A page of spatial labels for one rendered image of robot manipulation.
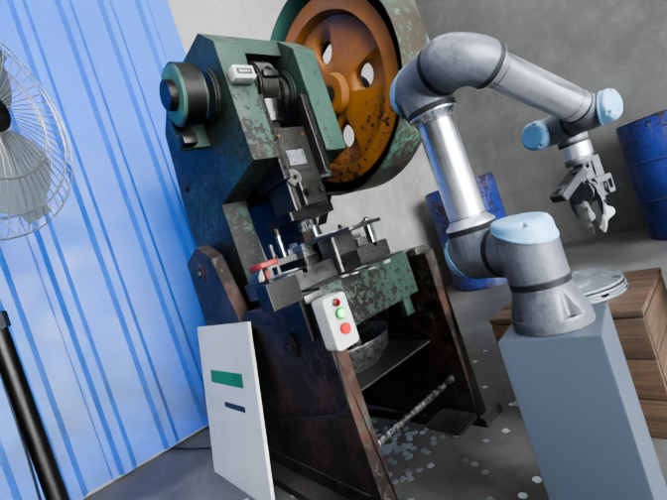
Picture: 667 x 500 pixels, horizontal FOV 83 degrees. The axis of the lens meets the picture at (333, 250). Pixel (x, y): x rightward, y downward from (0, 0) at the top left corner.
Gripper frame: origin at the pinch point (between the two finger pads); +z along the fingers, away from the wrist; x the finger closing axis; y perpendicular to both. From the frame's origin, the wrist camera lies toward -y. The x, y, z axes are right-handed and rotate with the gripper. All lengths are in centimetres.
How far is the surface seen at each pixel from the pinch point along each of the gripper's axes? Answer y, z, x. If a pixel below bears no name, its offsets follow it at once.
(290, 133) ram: -63, -60, 43
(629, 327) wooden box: -9.5, 24.6, -8.5
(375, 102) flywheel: -26, -65, 48
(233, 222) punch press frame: -90, -39, 59
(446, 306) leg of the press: -34.3, 12.3, 32.0
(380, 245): -45, -14, 44
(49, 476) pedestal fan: -152, 10, 27
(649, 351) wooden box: -8.5, 31.0, -10.7
